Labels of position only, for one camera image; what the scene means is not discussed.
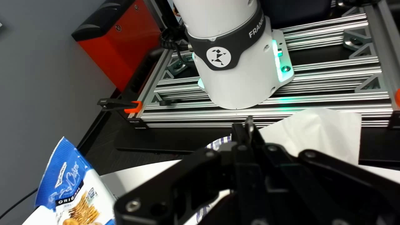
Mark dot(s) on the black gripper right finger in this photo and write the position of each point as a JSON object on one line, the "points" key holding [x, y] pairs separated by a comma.
{"points": [[317, 188]]}

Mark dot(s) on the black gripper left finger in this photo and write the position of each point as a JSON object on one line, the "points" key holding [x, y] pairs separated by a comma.
{"points": [[180, 191]]}

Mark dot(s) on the white tissue paper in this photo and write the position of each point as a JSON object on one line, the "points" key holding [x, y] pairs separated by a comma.
{"points": [[330, 131]]}

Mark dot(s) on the blue patterned paper plate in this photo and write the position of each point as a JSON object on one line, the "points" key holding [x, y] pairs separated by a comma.
{"points": [[218, 142]]}

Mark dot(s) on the blue snack bag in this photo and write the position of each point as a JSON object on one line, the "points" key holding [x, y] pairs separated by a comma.
{"points": [[70, 191]]}

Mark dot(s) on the red and black toolbox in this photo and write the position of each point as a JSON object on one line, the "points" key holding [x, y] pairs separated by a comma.
{"points": [[118, 35]]}

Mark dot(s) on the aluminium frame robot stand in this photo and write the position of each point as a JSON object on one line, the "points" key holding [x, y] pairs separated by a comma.
{"points": [[349, 62]]}

